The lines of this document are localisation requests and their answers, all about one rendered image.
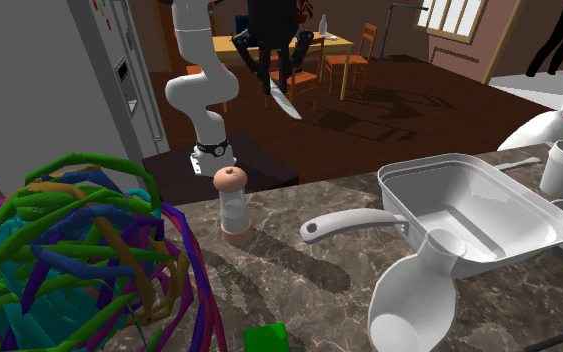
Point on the window with wooden frame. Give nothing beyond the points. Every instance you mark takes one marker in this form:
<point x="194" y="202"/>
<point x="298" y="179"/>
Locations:
<point x="451" y="17"/>

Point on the white scoop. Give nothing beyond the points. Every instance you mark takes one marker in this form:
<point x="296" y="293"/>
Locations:
<point x="408" y="297"/>

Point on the grey refrigerator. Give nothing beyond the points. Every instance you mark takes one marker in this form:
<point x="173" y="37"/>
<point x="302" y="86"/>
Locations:
<point x="115" y="73"/>

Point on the green block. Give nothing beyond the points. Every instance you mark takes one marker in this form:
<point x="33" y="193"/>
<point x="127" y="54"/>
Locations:
<point x="266" y="339"/>

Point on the dark robot stand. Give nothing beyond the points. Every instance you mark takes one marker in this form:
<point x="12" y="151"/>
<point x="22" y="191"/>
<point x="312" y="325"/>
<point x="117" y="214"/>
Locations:
<point x="261" y="168"/>

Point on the multicoloured woven strand ball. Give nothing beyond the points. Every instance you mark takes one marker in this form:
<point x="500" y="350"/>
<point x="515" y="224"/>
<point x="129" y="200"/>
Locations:
<point x="66" y="253"/>

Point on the black rod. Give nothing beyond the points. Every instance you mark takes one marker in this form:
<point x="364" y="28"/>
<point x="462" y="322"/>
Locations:
<point x="554" y="341"/>

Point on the glass and wood pepper mill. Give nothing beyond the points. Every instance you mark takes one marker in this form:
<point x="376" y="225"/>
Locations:
<point x="234" y="209"/>

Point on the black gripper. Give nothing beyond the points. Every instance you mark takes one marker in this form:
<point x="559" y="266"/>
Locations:
<point x="273" y="19"/>

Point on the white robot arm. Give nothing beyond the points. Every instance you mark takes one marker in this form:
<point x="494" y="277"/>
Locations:
<point x="207" y="83"/>

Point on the yellow dining table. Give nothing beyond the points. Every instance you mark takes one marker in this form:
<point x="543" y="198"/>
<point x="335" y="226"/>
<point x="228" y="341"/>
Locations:
<point x="332" y="45"/>

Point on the black floor lamp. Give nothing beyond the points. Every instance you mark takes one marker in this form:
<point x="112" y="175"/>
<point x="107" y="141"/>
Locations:
<point x="388" y="29"/>

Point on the white tied bag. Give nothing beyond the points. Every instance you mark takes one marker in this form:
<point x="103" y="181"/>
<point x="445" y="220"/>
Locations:
<point x="539" y="131"/>

